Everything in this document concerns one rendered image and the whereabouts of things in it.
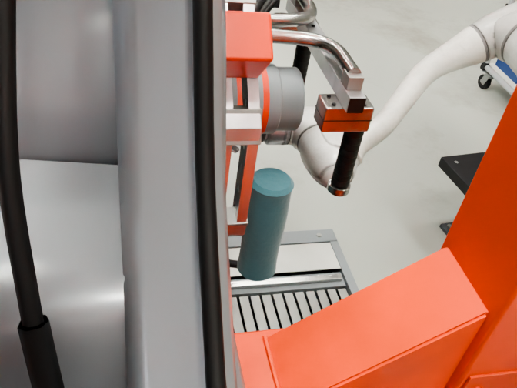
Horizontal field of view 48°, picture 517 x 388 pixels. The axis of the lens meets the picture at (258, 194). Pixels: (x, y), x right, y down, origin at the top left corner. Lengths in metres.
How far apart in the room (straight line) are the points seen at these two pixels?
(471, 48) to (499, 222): 0.81
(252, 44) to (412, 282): 0.42
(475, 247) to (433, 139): 2.04
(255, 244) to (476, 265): 0.51
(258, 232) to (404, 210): 1.27
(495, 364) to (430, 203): 1.58
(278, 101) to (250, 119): 0.24
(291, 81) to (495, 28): 0.61
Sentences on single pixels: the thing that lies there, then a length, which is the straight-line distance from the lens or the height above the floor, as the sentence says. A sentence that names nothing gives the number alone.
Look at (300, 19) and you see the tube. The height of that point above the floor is 1.01.
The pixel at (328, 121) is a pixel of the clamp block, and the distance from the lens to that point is 1.01.
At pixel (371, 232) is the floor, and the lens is 2.24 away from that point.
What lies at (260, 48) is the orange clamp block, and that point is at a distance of 0.82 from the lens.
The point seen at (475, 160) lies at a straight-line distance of 2.26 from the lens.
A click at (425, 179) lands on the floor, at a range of 2.60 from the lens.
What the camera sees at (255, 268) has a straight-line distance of 1.27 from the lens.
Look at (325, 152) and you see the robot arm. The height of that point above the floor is 0.70.
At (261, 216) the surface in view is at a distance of 1.16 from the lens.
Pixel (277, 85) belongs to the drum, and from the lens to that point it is 1.13.
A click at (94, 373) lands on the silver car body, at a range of 0.61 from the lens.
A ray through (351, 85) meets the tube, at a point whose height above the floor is 0.99.
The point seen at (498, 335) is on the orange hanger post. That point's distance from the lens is 0.88.
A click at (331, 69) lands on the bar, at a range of 1.06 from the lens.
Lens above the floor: 1.45
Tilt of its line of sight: 39 degrees down
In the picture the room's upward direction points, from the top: 10 degrees clockwise
